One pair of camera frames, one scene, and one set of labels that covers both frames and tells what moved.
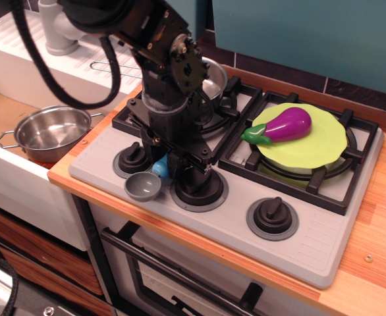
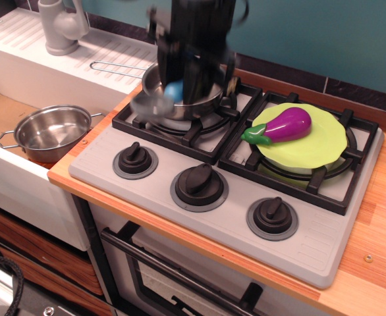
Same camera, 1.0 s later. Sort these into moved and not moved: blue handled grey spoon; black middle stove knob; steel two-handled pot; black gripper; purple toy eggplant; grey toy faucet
Moved: black gripper; blue handled grey spoon
Not moved: steel two-handled pot; grey toy faucet; black middle stove knob; purple toy eggplant
